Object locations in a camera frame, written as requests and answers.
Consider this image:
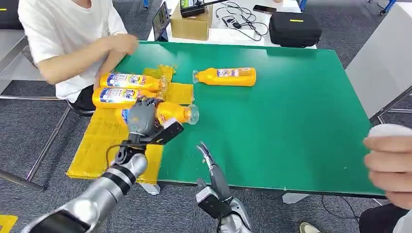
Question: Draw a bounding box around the seated person's right hand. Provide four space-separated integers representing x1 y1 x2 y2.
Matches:
111 33 139 56

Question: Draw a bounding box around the black smartphone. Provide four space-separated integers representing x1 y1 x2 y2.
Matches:
252 4 277 16

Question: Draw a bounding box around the orange drink bottle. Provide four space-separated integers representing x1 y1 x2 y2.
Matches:
100 72 166 93
92 87 158 109
114 101 200 128
192 67 257 87

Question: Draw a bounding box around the brown cardboard box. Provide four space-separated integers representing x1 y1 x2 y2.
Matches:
170 3 214 41

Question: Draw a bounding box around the black tablet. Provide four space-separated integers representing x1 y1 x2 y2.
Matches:
152 1 171 42

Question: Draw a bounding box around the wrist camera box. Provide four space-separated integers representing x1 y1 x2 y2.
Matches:
195 186 233 220
141 117 185 146

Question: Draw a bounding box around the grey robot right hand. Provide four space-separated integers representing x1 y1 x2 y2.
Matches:
196 141 233 203

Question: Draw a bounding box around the grey table with metal legs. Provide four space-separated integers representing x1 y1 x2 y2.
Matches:
0 29 71 192

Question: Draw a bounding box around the yellow plastic sheet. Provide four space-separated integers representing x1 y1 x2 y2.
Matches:
66 64 195 185

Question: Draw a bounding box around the black radio with antenna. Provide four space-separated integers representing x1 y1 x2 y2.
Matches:
179 0 226 18

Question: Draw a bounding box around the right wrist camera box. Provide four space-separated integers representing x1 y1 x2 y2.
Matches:
195 186 233 220

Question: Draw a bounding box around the white rounded object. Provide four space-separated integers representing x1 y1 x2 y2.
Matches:
368 123 412 139

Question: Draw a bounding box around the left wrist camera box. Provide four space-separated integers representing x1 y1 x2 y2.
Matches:
141 117 185 146

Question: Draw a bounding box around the grey table with black frame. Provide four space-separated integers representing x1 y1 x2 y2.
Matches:
345 2 412 129

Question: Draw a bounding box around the black stool seat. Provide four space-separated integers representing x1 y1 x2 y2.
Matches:
65 98 96 117

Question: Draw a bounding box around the blue metal frame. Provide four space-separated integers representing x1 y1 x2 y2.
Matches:
297 0 397 16

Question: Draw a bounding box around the yellow floor marker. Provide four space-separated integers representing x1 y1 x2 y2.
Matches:
0 215 18 233

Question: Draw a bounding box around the white table leg bracket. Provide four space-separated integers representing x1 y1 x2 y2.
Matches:
282 193 309 205
140 183 161 196

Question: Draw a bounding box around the black floor cable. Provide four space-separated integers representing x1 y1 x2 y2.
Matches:
322 196 360 224

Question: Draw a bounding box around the black cable bundle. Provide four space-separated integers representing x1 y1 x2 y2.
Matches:
215 0 269 42

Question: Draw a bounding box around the white table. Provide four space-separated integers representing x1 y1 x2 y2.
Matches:
147 0 318 50

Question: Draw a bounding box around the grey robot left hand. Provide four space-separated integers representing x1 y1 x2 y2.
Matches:
127 97 165 138

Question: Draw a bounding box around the green table mat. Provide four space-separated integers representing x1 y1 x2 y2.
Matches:
114 41 387 197

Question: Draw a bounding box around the seated person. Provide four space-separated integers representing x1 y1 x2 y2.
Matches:
17 0 139 112

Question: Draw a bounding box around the standing person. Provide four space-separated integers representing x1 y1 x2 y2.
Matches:
358 203 412 233

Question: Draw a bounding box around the standing person's hand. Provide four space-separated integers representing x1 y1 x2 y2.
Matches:
363 135 412 210

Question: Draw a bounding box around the large black carry case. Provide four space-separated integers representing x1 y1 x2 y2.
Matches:
269 11 323 49

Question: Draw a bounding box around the person's shoe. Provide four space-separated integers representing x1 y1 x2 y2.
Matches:
299 222 322 233

